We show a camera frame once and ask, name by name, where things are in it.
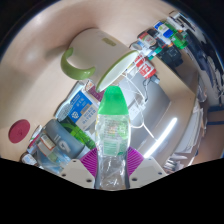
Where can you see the pink pouch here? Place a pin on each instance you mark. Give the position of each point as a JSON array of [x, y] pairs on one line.
[[95, 91]]

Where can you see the red and green pens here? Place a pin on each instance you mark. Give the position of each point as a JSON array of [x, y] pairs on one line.
[[34, 136]]

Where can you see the white light bar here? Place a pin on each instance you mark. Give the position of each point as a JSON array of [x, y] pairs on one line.
[[161, 136]]

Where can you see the red-labelled white jar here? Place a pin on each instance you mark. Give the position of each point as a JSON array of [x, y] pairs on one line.
[[146, 66]]

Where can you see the small blue-capped white bottle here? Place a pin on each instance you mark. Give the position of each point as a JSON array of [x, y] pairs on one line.
[[164, 28]]

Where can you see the clear gold-capped glass bottle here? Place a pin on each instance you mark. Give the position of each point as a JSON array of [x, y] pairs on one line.
[[48, 155]]

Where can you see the small dark bottle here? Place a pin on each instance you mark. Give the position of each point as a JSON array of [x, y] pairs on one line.
[[147, 39]]

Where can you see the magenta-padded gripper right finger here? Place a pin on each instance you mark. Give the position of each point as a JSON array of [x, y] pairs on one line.
[[146, 170]]

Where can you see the green glass bottle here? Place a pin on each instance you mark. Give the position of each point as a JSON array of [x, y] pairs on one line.
[[81, 135]]

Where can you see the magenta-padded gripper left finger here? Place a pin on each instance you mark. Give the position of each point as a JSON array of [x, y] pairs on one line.
[[77, 171]]

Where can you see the clear green-capped plastic bottle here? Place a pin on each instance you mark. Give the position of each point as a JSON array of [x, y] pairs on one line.
[[112, 133]]

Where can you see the flat round red coaster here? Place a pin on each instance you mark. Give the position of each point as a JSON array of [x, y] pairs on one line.
[[19, 131]]

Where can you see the white and blue carton box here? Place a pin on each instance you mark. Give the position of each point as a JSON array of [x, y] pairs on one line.
[[81, 110]]

